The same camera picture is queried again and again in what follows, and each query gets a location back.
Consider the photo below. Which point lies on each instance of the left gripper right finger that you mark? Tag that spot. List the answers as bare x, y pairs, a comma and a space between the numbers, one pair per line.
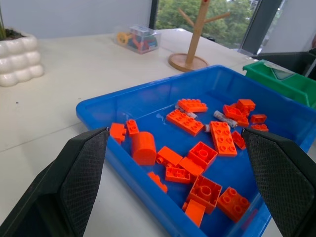
284, 177

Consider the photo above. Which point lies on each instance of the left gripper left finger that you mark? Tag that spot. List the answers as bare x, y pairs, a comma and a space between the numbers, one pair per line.
74, 177

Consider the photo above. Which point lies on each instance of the green plastic bin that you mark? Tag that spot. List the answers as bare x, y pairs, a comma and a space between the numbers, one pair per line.
291, 86

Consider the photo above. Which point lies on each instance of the clear plastic box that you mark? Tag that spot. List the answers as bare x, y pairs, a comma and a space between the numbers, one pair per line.
148, 37

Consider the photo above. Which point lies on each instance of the orange small toy brick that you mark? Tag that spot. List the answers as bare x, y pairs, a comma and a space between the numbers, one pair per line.
177, 174
158, 181
169, 155
259, 127
233, 112
258, 118
132, 127
243, 121
191, 167
238, 140
118, 132
195, 212
246, 103

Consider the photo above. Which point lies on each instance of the orange square toy brick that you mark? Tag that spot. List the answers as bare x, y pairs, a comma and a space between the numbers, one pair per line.
233, 203
203, 155
205, 193

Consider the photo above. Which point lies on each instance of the orange two-by-four stud brick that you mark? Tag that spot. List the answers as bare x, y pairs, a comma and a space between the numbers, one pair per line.
185, 121
223, 138
192, 105

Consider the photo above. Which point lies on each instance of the orange plastic part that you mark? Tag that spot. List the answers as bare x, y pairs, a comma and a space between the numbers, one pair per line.
144, 148

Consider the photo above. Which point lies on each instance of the blue plastic tray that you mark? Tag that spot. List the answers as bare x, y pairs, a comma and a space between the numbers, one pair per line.
148, 103

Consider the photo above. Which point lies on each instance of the clear label sheet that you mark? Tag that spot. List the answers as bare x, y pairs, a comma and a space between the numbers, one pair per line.
279, 71

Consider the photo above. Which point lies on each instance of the black flat panel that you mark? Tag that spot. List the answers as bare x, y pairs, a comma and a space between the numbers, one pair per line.
284, 61

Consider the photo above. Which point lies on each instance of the white bubble plant pot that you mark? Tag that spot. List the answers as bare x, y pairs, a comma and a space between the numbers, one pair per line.
19, 61

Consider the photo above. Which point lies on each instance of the wooden tree stand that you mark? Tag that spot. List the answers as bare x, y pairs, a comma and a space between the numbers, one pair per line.
195, 44

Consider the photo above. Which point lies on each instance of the dark window frame post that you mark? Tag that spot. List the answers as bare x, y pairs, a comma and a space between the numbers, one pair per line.
153, 14
261, 24

